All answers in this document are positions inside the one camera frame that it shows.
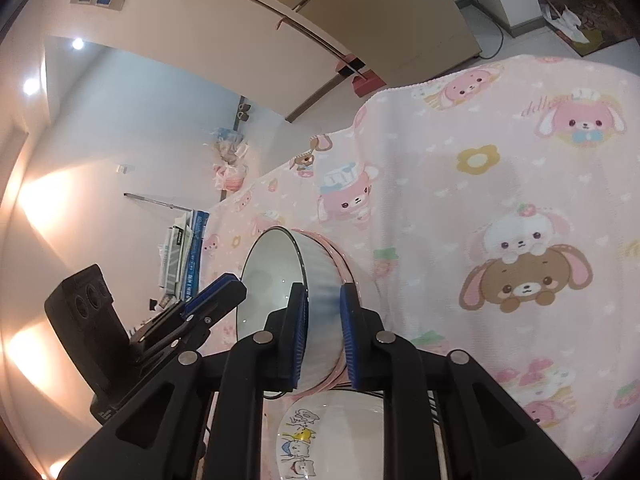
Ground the white striped box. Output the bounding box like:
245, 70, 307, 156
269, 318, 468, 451
161, 227, 186, 291

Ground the pink cartoon printed tablecloth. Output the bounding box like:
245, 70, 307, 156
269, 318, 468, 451
200, 52, 640, 480

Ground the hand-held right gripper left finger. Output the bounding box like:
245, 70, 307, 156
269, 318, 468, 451
56, 282, 310, 480

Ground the black floor cable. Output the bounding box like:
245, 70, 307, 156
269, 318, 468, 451
477, 15, 505, 61

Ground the long-handled broom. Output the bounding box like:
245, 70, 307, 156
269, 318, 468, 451
234, 0, 386, 97

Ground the brown doormat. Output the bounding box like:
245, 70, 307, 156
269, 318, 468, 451
537, 0, 640, 58

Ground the pink clear jar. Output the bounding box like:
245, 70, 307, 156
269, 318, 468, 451
214, 162, 249, 192

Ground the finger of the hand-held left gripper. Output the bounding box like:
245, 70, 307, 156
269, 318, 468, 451
181, 272, 246, 317
129, 285, 249, 364

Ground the white cartoon print plate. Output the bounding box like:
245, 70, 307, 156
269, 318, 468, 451
275, 389, 443, 480

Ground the carrot print pink bowl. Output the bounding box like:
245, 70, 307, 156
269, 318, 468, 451
300, 230, 358, 395

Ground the blue book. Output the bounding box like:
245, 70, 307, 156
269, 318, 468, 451
187, 210, 211, 306

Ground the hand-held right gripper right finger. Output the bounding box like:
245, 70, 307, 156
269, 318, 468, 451
340, 282, 583, 480

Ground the thin metal rod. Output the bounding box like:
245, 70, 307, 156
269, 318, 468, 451
124, 192, 194, 211

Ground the cartoon cardboard cutout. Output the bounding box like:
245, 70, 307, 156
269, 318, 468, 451
205, 127, 251, 163

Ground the small white ribbed bowl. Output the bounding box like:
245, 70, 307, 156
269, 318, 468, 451
235, 226, 351, 396

